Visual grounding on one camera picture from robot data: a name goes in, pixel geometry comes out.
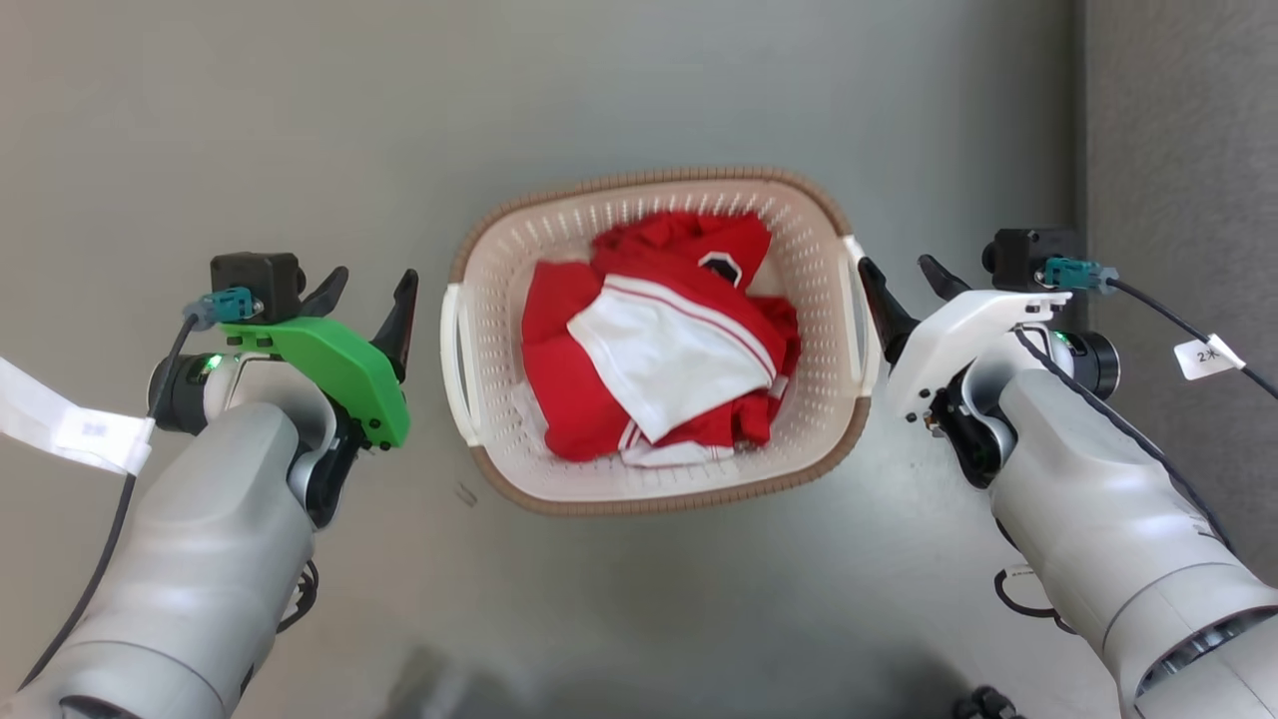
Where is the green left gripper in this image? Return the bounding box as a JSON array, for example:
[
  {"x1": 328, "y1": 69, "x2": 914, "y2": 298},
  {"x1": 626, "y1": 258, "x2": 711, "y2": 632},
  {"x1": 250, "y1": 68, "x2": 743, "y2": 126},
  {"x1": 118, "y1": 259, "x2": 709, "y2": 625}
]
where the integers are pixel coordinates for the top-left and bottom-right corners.
[{"x1": 220, "y1": 266, "x2": 420, "y2": 525}]

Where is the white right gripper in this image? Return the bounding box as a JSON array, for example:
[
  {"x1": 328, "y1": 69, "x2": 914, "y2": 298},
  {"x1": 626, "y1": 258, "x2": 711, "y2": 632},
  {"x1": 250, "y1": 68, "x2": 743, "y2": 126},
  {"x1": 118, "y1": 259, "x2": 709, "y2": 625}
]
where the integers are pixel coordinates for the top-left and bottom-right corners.
[{"x1": 857, "y1": 255, "x2": 1071, "y2": 490}]

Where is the beige perforated plastic laundry basket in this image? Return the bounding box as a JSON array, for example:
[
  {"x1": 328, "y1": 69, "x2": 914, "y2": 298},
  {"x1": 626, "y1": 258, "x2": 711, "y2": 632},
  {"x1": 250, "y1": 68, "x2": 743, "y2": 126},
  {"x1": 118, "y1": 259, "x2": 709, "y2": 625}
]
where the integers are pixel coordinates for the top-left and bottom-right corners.
[{"x1": 439, "y1": 166, "x2": 884, "y2": 517}]

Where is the red sports jersey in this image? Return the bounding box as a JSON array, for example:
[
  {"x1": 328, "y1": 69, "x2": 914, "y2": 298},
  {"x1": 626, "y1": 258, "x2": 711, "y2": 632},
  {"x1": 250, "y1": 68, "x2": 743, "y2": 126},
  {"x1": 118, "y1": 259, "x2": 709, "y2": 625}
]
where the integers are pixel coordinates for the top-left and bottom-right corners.
[{"x1": 521, "y1": 210, "x2": 803, "y2": 463}]

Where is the white garment with red stripes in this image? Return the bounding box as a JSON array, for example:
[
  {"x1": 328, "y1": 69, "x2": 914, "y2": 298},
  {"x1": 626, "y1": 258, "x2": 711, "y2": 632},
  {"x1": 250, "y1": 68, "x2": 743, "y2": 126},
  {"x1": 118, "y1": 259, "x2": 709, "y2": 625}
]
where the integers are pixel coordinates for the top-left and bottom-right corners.
[{"x1": 567, "y1": 274, "x2": 779, "y2": 446}]

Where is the black left camera cable teal plug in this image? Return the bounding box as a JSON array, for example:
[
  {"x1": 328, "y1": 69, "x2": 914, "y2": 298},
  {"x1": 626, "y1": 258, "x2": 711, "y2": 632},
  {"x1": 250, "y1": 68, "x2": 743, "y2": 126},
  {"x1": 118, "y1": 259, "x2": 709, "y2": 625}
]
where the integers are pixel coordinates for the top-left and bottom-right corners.
[{"x1": 15, "y1": 287, "x2": 261, "y2": 695}]

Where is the black camera cable teal plug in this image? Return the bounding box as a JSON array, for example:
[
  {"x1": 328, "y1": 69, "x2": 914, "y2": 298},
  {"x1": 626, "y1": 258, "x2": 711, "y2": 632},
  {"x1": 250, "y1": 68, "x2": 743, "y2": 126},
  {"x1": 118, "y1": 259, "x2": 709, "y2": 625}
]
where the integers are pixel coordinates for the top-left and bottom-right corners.
[
  {"x1": 1038, "y1": 257, "x2": 1278, "y2": 400},
  {"x1": 15, "y1": 287, "x2": 261, "y2": 695}
]

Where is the black right camera cable teal plug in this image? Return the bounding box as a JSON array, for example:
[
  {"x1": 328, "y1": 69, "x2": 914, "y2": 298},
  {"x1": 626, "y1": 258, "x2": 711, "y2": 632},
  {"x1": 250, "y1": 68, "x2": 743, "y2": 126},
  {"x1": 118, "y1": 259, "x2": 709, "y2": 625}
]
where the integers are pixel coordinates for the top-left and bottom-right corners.
[{"x1": 1038, "y1": 257, "x2": 1278, "y2": 400}]

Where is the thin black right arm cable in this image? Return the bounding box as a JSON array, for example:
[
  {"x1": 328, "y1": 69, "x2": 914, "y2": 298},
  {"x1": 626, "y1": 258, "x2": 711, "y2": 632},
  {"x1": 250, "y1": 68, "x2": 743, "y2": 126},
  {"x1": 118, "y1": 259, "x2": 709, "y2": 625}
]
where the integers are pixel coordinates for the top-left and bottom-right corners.
[{"x1": 1013, "y1": 325, "x2": 1234, "y2": 550}]

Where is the black cable loop under left arm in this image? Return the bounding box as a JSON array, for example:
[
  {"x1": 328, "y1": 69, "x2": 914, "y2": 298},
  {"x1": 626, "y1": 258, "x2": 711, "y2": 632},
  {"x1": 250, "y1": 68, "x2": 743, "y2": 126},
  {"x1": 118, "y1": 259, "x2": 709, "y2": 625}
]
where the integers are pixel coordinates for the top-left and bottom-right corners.
[{"x1": 280, "y1": 559, "x2": 320, "y2": 632}]

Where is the black cable loop under arm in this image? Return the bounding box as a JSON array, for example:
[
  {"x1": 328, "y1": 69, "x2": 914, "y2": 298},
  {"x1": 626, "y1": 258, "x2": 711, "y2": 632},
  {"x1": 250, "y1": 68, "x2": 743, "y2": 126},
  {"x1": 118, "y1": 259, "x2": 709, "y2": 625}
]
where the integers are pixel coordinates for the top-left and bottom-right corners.
[
  {"x1": 280, "y1": 559, "x2": 320, "y2": 632},
  {"x1": 993, "y1": 567, "x2": 1074, "y2": 632}
]

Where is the small white handwritten cable label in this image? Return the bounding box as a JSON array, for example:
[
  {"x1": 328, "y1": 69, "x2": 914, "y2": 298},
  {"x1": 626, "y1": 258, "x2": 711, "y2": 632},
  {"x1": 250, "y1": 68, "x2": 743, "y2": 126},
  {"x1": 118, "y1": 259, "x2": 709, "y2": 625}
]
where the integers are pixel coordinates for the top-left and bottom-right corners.
[{"x1": 1173, "y1": 334, "x2": 1246, "y2": 381}]

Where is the long white cable label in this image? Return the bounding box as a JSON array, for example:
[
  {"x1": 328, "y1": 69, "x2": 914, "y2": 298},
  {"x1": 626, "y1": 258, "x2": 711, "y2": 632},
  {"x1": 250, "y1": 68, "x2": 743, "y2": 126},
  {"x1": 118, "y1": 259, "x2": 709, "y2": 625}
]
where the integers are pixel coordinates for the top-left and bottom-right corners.
[{"x1": 0, "y1": 358, "x2": 156, "y2": 476}]

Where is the black cable loop under right arm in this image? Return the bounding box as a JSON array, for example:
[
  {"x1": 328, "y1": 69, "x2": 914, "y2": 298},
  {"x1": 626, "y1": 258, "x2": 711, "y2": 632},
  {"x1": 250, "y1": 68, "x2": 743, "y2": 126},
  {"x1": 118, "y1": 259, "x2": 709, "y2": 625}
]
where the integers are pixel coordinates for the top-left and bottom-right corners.
[{"x1": 993, "y1": 567, "x2": 1074, "y2": 632}]

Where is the black ribbed cable bundle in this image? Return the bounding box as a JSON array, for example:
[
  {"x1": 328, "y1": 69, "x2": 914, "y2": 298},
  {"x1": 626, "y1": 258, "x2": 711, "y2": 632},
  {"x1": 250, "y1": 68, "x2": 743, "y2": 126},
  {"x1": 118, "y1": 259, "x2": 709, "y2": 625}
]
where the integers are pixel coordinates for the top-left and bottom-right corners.
[{"x1": 952, "y1": 684, "x2": 1024, "y2": 719}]

